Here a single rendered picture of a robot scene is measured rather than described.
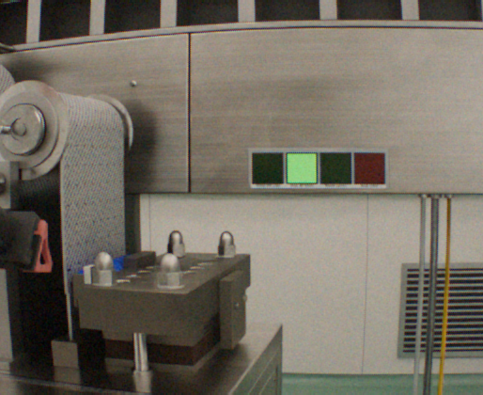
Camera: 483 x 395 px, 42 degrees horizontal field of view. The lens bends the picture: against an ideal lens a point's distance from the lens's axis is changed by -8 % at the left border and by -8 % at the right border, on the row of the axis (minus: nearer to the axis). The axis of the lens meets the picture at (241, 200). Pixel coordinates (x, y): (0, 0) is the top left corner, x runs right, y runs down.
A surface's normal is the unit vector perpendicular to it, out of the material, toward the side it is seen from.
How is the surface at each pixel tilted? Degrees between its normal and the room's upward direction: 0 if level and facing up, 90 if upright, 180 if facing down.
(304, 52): 90
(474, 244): 90
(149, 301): 90
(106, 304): 90
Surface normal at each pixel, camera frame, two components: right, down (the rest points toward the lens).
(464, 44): -0.22, 0.05
